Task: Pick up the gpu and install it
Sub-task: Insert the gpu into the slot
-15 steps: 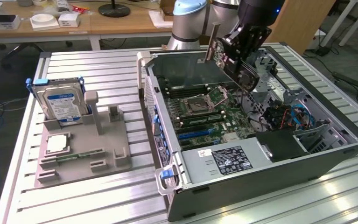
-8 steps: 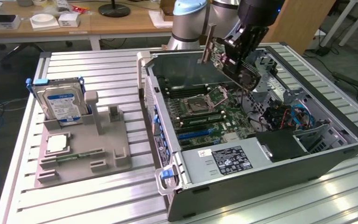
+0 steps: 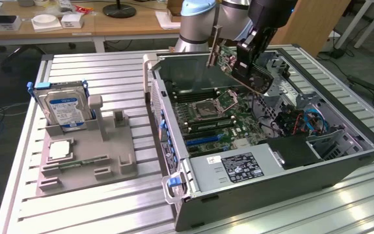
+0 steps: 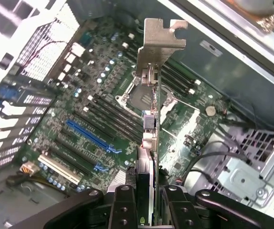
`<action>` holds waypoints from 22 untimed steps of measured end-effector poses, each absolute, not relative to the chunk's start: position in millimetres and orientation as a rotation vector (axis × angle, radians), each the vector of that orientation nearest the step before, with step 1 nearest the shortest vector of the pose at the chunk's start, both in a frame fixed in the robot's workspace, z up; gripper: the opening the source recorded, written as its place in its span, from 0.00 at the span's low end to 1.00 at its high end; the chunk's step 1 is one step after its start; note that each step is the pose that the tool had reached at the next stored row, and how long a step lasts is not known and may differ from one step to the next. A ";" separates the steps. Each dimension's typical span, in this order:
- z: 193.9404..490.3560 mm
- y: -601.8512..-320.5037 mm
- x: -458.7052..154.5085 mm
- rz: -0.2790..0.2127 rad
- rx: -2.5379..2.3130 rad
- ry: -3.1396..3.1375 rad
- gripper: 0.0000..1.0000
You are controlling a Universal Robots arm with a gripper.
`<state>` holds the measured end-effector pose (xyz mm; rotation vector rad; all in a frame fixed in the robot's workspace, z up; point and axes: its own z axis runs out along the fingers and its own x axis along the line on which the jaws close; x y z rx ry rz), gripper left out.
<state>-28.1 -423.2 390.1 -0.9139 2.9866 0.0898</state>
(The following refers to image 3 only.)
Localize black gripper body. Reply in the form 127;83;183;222
249;0;299;32

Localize black plastic shroud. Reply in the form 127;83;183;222
267;135;326;170

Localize open black PC case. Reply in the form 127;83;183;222
143;47;374;232

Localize light blue data wire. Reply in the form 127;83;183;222
303;108;328;135

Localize white labelled box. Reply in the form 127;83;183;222
60;13;85;29

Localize pale plastic case handle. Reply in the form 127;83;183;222
143;54;160;95
161;170;187;205

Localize white paper stack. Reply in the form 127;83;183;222
155;11;181;30

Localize silver chipset heatsink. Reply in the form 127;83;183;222
232;138;252;149

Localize green motherboard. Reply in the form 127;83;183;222
169;81;271;158

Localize blue expansion slot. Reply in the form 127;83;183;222
185;135;221;147

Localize grey parts rack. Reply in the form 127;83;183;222
36;95;139;197

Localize green RAM stick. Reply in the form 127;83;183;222
57;157;108;169
188;119;235;134

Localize hard disk blue carrier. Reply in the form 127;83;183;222
25;79;92;134

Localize white box black lid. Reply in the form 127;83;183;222
0;15;22;32

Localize RAM slot white clips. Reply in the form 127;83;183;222
173;87;217;96
185;127;237;135
175;92;219;101

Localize white box red button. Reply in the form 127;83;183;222
323;31;340;53

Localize black expansion slot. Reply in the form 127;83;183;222
184;131;223;140

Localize silver CPU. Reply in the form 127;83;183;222
49;141;72;159

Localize white table frame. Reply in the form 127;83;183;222
334;0;374;67

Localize green graphics card black fan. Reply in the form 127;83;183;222
204;24;275;95

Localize slanted metal disk bay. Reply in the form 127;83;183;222
304;129;363;161

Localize perforated metal disk bay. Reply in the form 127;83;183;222
253;70;307;115

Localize metal socket cover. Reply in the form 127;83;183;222
215;88;239;103

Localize black lamp base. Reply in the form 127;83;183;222
101;0;137;19

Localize grey power supply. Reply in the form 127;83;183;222
183;143;287;195

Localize wooden cabinet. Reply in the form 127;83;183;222
270;0;352;57

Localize RAM slot black clips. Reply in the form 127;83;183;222
181;117;233;125
173;90;219;98
175;95;220;104

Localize white square dish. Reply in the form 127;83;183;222
30;14;62;33

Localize red packet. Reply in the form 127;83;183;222
74;6;93;16

